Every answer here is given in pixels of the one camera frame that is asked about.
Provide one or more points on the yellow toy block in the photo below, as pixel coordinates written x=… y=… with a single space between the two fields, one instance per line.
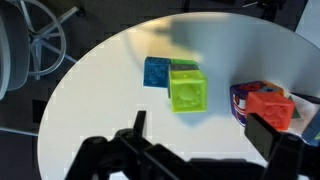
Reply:
x=188 y=91

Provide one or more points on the orange toy block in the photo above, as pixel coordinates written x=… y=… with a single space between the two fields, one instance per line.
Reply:
x=270 y=110

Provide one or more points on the green toy block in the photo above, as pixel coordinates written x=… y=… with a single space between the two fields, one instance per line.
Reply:
x=183 y=62

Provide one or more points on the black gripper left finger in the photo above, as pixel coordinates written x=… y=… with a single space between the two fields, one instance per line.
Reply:
x=140 y=123

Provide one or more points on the navy printed toy block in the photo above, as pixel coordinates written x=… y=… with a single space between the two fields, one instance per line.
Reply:
x=313 y=131

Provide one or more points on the blue toy block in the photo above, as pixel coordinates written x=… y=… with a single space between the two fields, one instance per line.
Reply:
x=156 y=72

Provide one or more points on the purple red printed block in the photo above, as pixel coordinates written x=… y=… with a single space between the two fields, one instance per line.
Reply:
x=238 y=100

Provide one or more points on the grey office chair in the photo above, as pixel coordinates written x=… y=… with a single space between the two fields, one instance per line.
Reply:
x=16 y=50

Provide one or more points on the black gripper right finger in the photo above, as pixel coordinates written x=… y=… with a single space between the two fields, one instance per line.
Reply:
x=266 y=140

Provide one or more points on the round white pedestal table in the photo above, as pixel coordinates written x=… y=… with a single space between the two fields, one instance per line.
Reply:
x=110 y=100

